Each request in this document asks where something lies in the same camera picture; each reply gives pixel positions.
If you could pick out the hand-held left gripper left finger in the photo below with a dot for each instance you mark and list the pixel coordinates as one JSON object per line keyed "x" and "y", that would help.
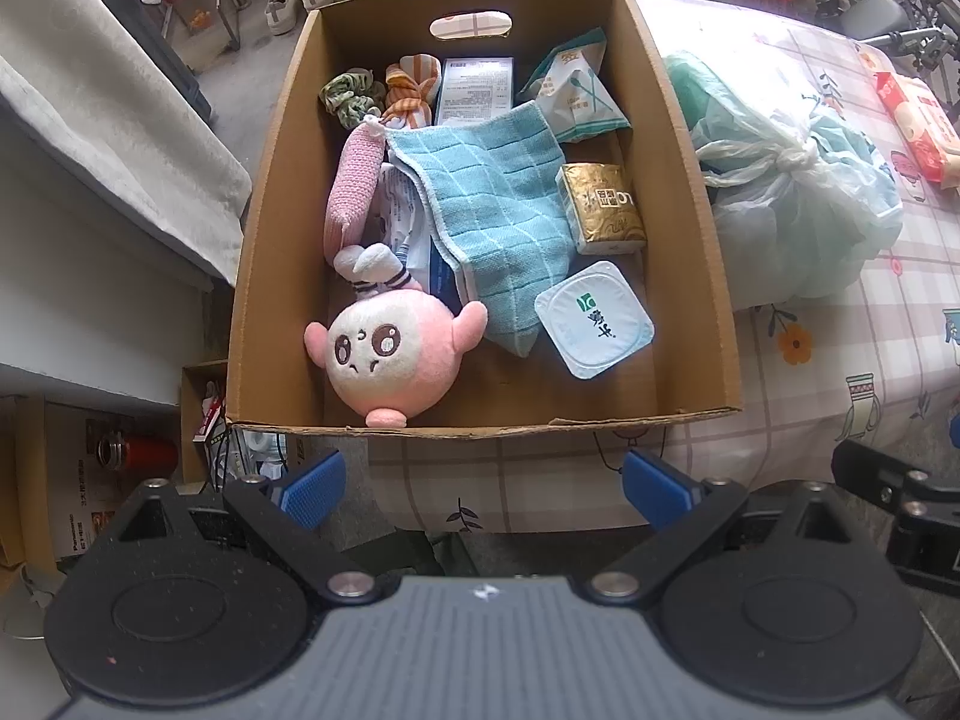
{"x": 311, "y": 491}

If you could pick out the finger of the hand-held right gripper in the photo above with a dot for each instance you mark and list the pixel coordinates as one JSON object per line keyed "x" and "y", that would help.
{"x": 877, "y": 476}

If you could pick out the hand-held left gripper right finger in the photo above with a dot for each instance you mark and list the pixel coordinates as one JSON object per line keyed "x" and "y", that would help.
{"x": 660, "y": 491}

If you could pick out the pink round plush toy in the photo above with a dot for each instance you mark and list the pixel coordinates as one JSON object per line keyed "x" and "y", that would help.
{"x": 390, "y": 360}

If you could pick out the brown cardboard box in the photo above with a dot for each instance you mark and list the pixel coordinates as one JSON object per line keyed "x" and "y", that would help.
{"x": 525, "y": 397}

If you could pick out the strawberry yogurt cup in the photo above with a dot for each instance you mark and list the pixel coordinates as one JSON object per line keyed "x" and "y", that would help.
{"x": 596, "y": 319}

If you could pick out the gold tissue pack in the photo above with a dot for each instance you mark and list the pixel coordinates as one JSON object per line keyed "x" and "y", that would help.
{"x": 604, "y": 210}

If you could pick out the teal checked towel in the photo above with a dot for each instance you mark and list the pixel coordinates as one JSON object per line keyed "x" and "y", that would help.
{"x": 495, "y": 217}

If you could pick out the green white scrunchie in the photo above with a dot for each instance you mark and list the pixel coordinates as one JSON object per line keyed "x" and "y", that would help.
{"x": 349, "y": 101}

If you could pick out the orange striped scrunchie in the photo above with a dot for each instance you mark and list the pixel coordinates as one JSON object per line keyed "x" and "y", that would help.
{"x": 412, "y": 86}

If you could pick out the checked floral tablecloth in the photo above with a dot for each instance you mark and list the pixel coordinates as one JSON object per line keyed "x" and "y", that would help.
{"x": 825, "y": 360}

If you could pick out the red gas canister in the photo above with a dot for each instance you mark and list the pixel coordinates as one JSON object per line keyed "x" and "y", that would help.
{"x": 142, "y": 451}

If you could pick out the printed cardboard carton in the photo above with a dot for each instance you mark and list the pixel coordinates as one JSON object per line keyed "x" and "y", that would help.
{"x": 60, "y": 495}

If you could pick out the white plastic packet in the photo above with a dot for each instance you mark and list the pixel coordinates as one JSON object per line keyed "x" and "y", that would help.
{"x": 397, "y": 217}

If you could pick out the white green plastic bag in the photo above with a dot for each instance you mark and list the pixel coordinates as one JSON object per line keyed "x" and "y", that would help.
{"x": 787, "y": 202}

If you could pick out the pink knitted pouch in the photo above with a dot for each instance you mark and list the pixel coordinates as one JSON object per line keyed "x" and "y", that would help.
{"x": 352, "y": 180}

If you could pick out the red wet wipes pack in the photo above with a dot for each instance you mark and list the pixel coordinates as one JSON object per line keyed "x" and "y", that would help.
{"x": 930, "y": 127}

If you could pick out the green white snack packet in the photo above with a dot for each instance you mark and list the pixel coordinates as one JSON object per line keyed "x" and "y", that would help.
{"x": 577, "y": 90}

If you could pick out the white blue printed carton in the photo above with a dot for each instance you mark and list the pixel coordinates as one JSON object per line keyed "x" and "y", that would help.
{"x": 472, "y": 90}

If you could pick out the white textured cloth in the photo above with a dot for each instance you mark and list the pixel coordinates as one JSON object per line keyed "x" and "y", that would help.
{"x": 90, "y": 112}

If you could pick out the bicycle with grey saddle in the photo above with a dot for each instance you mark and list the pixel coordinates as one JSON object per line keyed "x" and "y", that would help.
{"x": 874, "y": 15}

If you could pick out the dark grey cabinet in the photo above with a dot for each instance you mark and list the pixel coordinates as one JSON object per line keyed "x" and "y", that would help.
{"x": 165, "y": 52}

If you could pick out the small orange object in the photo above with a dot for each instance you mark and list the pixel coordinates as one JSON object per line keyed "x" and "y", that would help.
{"x": 199, "y": 17}

